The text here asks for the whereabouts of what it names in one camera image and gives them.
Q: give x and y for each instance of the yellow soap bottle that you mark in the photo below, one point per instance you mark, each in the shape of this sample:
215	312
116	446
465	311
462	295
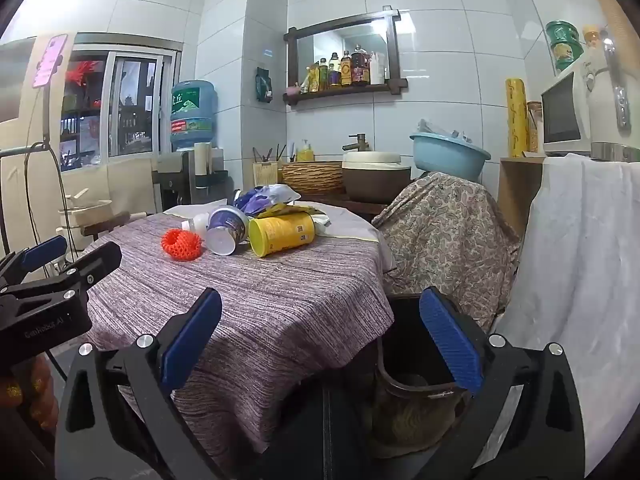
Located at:
305	152

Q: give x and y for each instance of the brown and cream sink basin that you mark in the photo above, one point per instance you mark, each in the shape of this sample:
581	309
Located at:
375	177

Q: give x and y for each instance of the bronze faucet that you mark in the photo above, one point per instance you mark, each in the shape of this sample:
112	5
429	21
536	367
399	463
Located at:
357	142

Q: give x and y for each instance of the white pot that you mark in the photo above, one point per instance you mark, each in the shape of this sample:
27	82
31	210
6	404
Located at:
85	210

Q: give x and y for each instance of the light blue plastic basin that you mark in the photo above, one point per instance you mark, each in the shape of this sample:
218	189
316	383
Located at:
447	157

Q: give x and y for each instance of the water dispenser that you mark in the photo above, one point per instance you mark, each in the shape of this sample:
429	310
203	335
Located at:
175	180

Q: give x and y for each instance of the floral paisley cloth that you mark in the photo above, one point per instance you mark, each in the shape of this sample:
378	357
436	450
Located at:
445	230

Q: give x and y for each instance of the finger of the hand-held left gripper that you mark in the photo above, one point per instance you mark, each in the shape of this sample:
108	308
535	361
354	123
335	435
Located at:
42	252
95	265

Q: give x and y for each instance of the white cloth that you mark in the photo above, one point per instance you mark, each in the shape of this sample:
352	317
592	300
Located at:
580	270

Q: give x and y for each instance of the yellow can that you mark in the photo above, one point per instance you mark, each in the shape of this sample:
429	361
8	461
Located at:
282	234

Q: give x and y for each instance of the crumpled white paper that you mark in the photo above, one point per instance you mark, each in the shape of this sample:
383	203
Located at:
321	222

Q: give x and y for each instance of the green wall packet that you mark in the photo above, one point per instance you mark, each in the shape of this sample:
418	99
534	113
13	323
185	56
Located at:
263	85

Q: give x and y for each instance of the yellow roll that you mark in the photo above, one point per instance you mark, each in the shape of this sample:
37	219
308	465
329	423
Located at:
516	117

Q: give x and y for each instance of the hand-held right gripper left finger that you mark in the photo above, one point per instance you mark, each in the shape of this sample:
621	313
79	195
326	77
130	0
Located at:
192	337

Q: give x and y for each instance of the person's left hand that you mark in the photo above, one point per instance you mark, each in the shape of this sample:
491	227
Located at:
35	390

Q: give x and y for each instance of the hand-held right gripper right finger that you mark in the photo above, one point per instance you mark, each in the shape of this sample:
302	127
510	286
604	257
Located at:
450	340

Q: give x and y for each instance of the red flower decoration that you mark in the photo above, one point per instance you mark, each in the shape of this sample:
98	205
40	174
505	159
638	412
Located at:
84	71

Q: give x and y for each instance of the row of bottles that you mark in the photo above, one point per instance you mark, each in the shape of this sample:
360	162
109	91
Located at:
347	67

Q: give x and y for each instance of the blue snack bag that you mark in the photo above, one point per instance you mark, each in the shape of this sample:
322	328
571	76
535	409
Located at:
255	197

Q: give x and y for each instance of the wicker basket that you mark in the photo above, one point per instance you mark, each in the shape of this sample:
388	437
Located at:
312	177

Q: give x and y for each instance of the black trash bin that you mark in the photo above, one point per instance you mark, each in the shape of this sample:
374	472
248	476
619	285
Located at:
415	360

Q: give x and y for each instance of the pink phone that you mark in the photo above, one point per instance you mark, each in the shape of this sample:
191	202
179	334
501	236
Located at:
50	60

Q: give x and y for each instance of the white paper roll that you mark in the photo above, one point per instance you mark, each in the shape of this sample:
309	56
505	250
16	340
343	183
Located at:
202	160

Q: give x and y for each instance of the glass jar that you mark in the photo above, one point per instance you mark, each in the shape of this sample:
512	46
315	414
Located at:
534	130

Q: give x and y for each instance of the purple striped tablecloth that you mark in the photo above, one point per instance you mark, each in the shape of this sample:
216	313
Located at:
280	300

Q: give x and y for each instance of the white water boiler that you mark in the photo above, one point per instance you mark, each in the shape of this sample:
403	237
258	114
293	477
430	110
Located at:
607	95

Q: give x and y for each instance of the clear plastic wrap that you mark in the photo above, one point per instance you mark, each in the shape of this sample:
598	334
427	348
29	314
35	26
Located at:
442	130

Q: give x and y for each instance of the wooden counter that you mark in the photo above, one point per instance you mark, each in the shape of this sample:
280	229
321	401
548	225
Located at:
350	205

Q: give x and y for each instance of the sliding window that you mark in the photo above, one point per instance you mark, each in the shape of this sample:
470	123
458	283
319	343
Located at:
135	105

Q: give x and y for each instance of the white microwave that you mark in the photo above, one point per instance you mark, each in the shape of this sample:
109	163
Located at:
562	115

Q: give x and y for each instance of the green tin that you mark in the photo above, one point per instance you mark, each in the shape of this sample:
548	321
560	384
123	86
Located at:
564	45

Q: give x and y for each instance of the red mesh fruit net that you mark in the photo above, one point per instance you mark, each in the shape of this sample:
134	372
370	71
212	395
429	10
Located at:
181	245

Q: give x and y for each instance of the blue water jug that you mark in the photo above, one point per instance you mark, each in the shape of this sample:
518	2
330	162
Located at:
194	115

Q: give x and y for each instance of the cream cloth with yellow trim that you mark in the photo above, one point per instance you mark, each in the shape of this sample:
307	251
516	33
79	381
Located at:
350	222

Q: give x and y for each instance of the chopstick holder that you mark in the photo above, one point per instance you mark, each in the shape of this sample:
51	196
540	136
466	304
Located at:
265	175

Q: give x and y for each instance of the wooden cabinet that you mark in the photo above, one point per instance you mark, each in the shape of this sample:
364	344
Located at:
515	190

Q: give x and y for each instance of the wooden framed mirror shelf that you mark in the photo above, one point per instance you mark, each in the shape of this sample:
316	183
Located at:
395	50

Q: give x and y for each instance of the yellow lidded jar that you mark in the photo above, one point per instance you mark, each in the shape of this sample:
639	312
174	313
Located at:
591	36

